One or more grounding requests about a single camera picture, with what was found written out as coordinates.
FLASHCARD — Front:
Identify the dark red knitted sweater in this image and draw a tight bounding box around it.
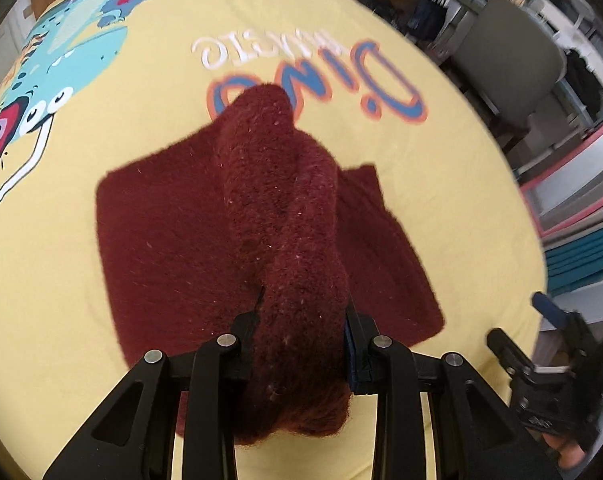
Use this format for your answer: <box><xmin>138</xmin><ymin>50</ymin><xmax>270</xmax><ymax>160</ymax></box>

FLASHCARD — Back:
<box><xmin>94</xmin><ymin>84</ymin><xmax>445</xmax><ymax>447</ymax></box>

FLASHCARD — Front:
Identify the dark bag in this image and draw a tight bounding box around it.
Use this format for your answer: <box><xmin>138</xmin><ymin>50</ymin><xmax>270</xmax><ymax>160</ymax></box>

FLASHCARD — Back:
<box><xmin>411</xmin><ymin>0</ymin><xmax>447</xmax><ymax>41</ymax></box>

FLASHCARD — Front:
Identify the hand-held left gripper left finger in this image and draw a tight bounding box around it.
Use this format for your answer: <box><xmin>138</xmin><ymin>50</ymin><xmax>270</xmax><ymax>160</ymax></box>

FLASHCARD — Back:
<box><xmin>42</xmin><ymin>287</ymin><xmax>266</xmax><ymax>480</ymax></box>

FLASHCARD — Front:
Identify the stack of teal mats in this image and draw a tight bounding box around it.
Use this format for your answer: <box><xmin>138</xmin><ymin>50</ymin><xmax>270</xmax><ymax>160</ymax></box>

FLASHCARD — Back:
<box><xmin>544</xmin><ymin>220</ymin><xmax>603</xmax><ymax>296</ymax></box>

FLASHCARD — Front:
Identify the yellow printed blanket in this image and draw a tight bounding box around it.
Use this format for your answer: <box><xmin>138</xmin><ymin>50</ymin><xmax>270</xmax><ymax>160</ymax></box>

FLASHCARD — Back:
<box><xmin>0</xmin><ymin>0</ymin><xmax>549</xmax><ymax>480</ymax></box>

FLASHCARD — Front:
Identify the person's right hand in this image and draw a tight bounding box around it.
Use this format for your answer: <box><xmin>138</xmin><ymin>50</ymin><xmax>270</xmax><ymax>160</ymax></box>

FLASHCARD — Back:
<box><xmin>541</xmin><ymin>432</ymin><xmax>589</xmax><ymax>471</ymax></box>

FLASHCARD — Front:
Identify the pink edged white board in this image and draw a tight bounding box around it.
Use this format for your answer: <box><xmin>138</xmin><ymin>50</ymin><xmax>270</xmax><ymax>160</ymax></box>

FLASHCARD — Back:
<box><xmin>519</xmin><ymin>110</ymin><xmax>603</xmax><ymax>236</ymax></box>

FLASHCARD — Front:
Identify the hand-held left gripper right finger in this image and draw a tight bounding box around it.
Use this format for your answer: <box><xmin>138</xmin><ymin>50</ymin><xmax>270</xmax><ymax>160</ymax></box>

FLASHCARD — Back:
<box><xmin>342</xmin><ymin>305</ymin><xmax>562</xmax><ymax>480</ymax></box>

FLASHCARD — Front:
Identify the grey chair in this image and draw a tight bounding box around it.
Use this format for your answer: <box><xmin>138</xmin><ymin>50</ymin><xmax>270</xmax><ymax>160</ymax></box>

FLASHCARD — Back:
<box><xmin>444</xmin><ymin>0</ymin><xmax>569</xmax><ymax>131</ymax></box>

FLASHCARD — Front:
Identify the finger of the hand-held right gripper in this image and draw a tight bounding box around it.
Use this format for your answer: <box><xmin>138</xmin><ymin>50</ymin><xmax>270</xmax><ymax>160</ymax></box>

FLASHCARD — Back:
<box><xmin>531</xmin><ymin>292</ymin><xmax>589</xmax><ymax>356</ymax></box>
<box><xmin>486</xmin><ymin>328</ymin><xmax>537</xmax><ymax>378</ymax></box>

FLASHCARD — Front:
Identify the dark hanging garment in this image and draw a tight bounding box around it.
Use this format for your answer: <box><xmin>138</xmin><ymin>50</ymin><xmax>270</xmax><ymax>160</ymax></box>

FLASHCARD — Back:
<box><xmin>564</xmin><ymin>50</ymin><xmax>603</xmax><ymax>121</ymax></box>

